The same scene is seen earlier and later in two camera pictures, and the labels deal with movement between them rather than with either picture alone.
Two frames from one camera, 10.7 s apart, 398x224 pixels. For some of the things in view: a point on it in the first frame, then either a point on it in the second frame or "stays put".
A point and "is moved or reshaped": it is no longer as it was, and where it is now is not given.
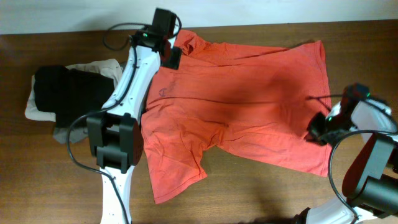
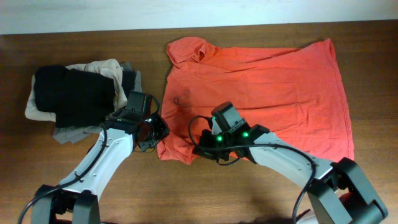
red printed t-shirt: x=255 y=102 is moved or reshaped
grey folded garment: x=61 y=134 stays put
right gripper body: x=326 y=130 -> x=217 y=139
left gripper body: x=173 y=60 -> x=157 y=129
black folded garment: x=68 y=94 stays put
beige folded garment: x=109 y=68 stays put
